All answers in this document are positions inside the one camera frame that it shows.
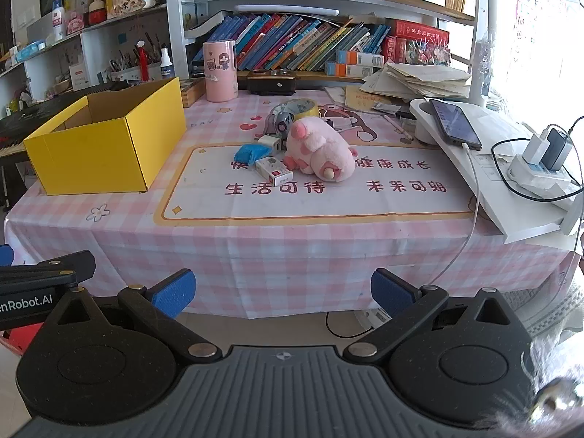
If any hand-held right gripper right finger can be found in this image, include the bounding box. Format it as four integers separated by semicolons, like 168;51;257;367
343;268;525;365

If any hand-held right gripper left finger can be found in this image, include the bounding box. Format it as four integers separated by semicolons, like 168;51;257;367
43;268;223;365

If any yellow cardboard box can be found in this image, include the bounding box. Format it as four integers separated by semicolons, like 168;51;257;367
23;77;187;196

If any small white red-label box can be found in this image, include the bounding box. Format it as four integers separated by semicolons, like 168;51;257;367
254;156;293;186

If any pink plush pig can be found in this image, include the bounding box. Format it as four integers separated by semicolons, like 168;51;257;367
284;116;358;182

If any blue packet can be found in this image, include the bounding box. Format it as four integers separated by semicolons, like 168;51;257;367
234;143;272;166

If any small white charger plug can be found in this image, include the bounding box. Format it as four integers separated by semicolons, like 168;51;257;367
258;133;288;152

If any yellow tape roll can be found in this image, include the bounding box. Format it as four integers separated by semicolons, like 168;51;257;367
269;99;318;124

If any small grey toy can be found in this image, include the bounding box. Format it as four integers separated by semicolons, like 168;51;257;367
273;110;295;140

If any pink checked cloth-covered desktop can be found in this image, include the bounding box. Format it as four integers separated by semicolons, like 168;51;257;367
4;84;584;320

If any white floor power strip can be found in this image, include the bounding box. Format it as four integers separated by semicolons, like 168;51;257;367
362;308;394;329

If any red plastic stool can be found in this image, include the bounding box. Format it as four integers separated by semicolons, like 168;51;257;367
0;324;42;357

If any black electronic keyboard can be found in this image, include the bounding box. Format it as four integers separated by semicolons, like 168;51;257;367
0;81;156;160

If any white laptop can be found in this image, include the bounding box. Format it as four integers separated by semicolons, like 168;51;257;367
438;105;578;245

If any white charger power strip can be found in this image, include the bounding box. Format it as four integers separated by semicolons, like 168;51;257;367
492;116;584;204

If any pen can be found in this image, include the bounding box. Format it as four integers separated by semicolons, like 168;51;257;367
382;114;414;141

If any black smartphone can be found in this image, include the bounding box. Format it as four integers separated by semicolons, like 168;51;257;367
430;99;483;151

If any fuzzy grey sleeve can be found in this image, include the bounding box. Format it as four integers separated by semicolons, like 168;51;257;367
525;328;584;438

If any white box with red label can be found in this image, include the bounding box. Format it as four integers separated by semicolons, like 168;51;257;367
69;61;92;92

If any brown paper envelope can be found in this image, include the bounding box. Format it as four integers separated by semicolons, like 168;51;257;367
344;86;402;115

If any wooden box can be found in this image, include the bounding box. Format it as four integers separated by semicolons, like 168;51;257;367
178;77;206;109

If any white charger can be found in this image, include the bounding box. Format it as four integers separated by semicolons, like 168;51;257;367
522;130;552;165

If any white pen holder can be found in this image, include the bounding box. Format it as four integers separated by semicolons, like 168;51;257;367
109;46;153;83

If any blue tissue pack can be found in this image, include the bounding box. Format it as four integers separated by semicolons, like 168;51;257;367
16;41;46;62

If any pile of papers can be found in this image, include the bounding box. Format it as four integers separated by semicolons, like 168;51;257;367
360;61;473;101

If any dark grey charger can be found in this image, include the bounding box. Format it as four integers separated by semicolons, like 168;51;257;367
541;128;573;172

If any white spray bottle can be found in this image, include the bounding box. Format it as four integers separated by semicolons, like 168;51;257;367
160;45;176;80

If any pink cylinder container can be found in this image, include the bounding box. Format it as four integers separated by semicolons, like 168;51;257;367
203;40;238;102

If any orange and white box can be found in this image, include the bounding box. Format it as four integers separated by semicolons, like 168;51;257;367
325;61;381;78
336;50;385;67

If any black case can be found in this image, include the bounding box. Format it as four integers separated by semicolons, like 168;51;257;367
247;69;298;96

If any white lotion bottle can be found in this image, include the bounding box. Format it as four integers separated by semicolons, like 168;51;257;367
51;0;65;42

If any row of leaning books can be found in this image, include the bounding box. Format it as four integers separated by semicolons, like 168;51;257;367
192;13;393;74

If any white cable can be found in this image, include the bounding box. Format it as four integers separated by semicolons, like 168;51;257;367
426;143;480;286

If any white wall shelf unit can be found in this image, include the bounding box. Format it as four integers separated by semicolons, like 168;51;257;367
0;2;169;115

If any wall poster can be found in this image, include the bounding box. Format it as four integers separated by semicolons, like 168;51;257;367
513;0;571;65

